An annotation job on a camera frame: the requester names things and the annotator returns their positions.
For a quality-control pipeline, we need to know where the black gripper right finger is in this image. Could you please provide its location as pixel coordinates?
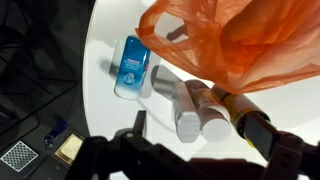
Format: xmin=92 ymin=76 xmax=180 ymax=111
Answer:
xmin=242 ymin=111 xmax=305 ymax=180

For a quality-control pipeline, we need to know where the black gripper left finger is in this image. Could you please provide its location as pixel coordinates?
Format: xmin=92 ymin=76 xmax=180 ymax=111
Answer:
xmin=106 ymin=109 xmax=191 ymax=180

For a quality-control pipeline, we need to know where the amber bottle with yellow cap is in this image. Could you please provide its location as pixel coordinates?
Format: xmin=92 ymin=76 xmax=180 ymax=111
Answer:
xmin=213 ymin=84 xmax=272 ymax=149

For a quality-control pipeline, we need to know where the white flip-cap bottle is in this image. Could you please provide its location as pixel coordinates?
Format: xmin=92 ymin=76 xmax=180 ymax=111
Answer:
xmin=151 ymin=64 xmax=202 ymax=144

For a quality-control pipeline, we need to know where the white bottle brown label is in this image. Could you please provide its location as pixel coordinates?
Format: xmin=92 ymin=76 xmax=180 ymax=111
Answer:
xmin=184 ymin=79 xmax=232 ymax=144

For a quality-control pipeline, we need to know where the blue label clear bottle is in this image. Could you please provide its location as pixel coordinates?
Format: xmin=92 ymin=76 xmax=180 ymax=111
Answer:
xmin=113 ymin=35 xmax=152 ymax=101

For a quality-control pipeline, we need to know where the tan square pad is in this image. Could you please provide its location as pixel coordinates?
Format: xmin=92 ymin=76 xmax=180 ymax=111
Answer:
xmin=54 ymin=133 xmax=84 ymax=165

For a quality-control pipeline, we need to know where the small blue object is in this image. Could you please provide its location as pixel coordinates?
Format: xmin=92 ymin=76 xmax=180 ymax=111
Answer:
xmin=43 ymin=120 xmax=69 ymax=150

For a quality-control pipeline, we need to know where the orange plastic bag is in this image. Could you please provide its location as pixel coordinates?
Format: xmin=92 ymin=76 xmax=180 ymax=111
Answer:
xmin=135 ymin=0 xmax=320 ymax=95

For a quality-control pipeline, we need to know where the black white checkered board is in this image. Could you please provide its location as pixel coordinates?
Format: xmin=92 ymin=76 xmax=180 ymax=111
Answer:
xmin=0 ymin=140 xmax=40 ymax=173

